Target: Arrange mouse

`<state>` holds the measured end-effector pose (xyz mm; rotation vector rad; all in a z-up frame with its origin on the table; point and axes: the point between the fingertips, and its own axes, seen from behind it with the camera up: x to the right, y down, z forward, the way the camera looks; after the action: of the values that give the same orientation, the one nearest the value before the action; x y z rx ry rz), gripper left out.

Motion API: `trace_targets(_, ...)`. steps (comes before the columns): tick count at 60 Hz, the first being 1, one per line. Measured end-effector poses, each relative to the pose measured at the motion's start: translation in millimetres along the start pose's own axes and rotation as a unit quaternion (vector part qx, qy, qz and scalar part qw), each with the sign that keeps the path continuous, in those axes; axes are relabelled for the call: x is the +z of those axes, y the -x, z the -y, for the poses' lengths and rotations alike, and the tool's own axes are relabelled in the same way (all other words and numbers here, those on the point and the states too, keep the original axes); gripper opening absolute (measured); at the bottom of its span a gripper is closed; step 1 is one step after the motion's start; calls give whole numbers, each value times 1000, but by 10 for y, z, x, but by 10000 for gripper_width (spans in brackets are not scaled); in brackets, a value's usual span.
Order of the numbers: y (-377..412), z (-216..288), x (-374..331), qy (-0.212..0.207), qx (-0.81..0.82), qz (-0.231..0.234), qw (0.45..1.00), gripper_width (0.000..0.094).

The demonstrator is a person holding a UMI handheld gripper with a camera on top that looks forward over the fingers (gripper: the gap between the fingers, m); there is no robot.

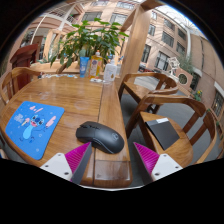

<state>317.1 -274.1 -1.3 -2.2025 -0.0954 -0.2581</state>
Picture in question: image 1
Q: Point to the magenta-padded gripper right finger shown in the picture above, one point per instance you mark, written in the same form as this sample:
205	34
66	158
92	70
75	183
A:
165	164

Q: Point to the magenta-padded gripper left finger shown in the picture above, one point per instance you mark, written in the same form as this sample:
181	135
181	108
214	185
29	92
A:
58	164

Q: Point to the black computer mouse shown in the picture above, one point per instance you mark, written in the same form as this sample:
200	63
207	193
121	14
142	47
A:
100	135

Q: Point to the blue cartoon mouse pad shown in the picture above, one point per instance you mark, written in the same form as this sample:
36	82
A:
33	128

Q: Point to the wooden armchair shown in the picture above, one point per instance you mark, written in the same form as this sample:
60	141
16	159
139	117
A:
175	151
140	88
16	71

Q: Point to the black notebook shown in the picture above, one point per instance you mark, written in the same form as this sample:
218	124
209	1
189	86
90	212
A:
163	131

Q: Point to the yellow flower plant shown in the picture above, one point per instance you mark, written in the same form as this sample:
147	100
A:
198	95

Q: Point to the white crumpled wrapper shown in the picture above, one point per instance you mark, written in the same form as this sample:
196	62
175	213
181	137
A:
96	80

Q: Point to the light wooden table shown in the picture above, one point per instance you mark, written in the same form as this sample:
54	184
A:
46	66

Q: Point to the white abstract sculpture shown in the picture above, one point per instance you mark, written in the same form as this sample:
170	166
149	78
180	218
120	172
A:
173	65

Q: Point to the blue tube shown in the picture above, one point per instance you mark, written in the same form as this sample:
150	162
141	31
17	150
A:
84	66

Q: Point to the yellow liquid bottle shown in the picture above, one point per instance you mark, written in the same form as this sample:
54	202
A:
96	65

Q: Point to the white pump bottle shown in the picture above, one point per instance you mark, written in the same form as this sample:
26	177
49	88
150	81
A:
110	71

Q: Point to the dark red wooden podium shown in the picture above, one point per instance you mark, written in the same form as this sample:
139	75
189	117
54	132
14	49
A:
25	58

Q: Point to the dark bust statue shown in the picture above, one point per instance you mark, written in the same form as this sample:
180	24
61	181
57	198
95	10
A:
26	40

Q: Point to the green potted plant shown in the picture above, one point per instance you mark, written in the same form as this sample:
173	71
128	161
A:
90	36

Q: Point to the wooden pergola post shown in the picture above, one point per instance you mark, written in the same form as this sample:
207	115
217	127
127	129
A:
136	43

